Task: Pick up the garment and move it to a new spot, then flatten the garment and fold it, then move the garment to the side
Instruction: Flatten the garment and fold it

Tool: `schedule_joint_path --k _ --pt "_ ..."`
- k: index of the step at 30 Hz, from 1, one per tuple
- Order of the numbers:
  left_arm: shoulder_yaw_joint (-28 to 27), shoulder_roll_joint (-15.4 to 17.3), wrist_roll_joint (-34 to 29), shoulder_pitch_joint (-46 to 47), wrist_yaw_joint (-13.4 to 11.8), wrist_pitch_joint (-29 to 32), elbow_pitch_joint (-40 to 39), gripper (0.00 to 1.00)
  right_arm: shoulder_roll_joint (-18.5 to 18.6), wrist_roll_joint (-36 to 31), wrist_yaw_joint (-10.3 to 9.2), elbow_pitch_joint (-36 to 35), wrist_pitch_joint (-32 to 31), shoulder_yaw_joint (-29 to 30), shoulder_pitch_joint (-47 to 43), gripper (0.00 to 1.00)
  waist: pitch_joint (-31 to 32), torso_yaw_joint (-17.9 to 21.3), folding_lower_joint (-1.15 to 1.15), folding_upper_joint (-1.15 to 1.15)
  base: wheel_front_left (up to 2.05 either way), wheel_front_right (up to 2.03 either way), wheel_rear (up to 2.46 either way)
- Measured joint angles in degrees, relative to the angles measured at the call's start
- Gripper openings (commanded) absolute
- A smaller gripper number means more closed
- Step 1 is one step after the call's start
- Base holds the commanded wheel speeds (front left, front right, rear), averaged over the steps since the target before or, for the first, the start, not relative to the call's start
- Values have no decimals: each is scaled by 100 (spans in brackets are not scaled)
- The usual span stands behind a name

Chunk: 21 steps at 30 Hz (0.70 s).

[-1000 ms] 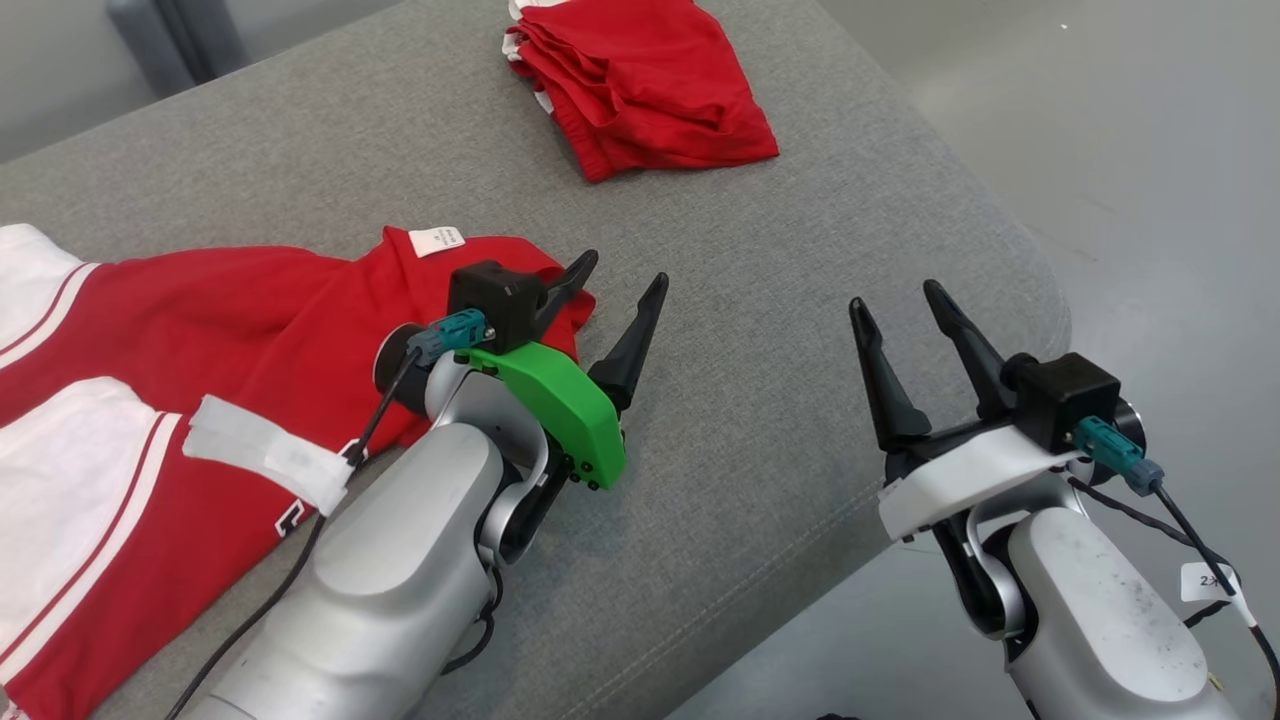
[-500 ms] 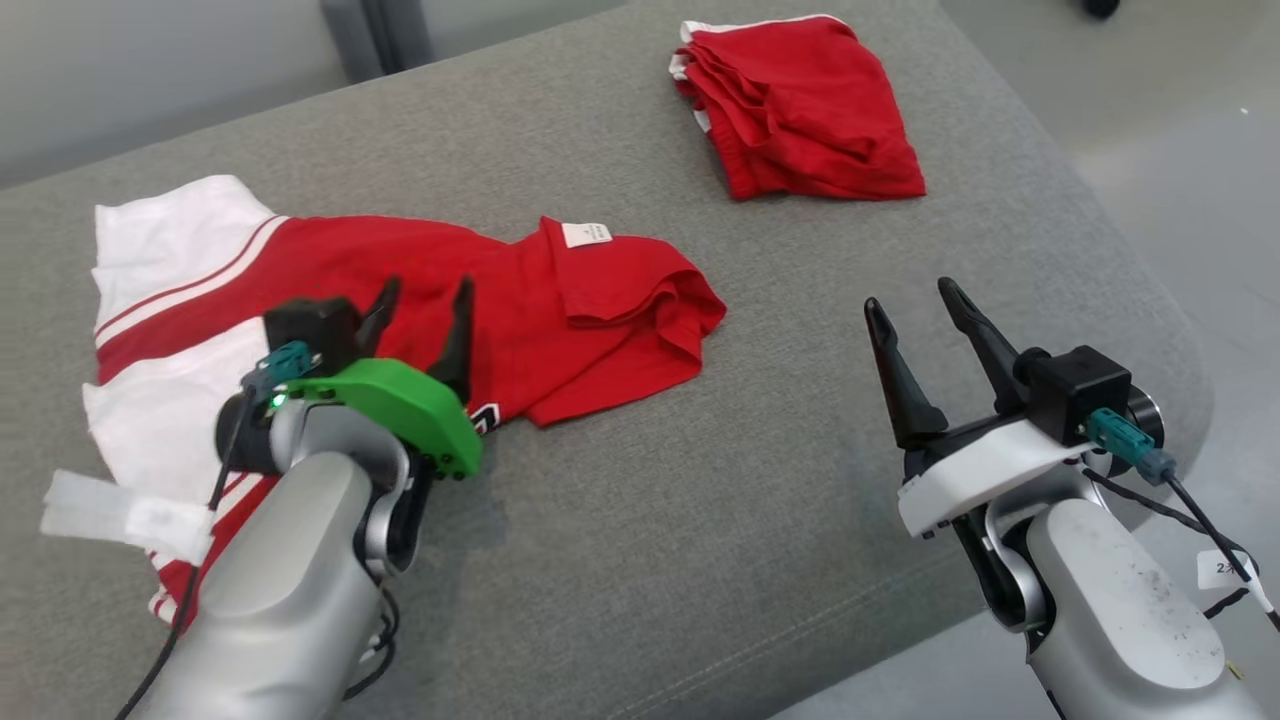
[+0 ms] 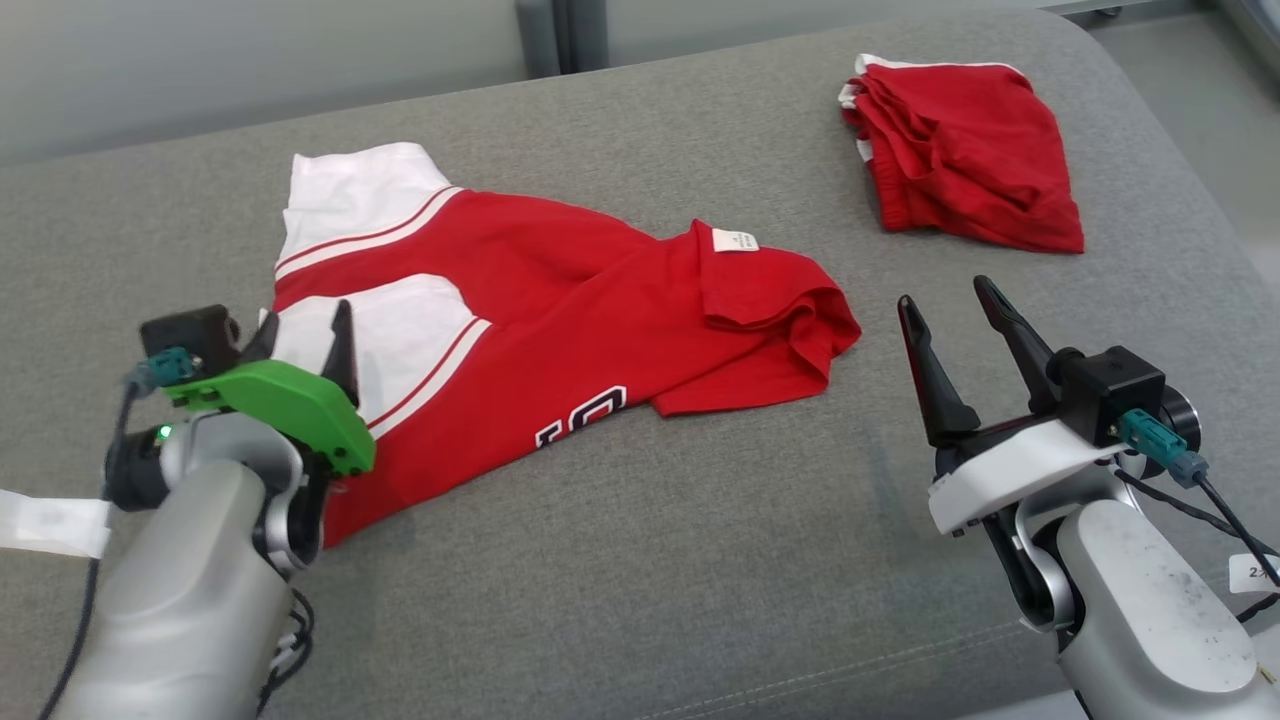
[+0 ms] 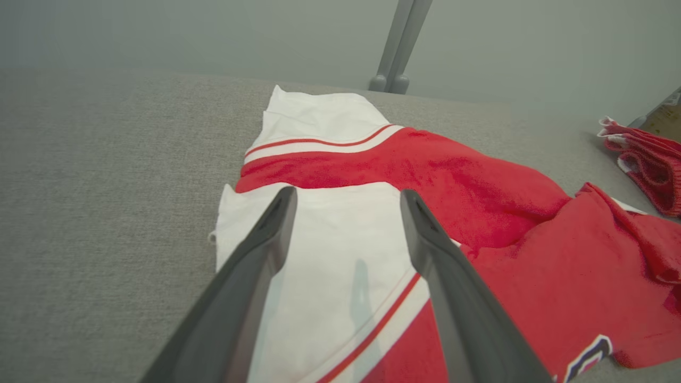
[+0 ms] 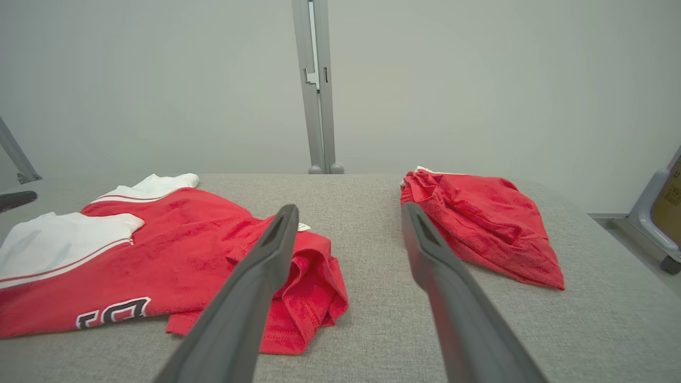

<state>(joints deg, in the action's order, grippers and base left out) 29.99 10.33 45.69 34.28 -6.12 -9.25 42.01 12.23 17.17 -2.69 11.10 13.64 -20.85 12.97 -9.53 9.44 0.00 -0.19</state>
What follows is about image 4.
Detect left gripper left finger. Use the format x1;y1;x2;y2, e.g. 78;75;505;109
139;186;298;383

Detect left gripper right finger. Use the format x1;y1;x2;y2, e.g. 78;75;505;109
400;189;554;383

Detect red shirt white sleeves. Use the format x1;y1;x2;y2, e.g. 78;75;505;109
207;85;681;383

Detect red shorts white stripes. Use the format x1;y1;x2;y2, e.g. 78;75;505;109
597;116;681;218

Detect grey partition post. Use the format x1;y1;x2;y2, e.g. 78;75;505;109
391;0;433;95
369;0;416;93

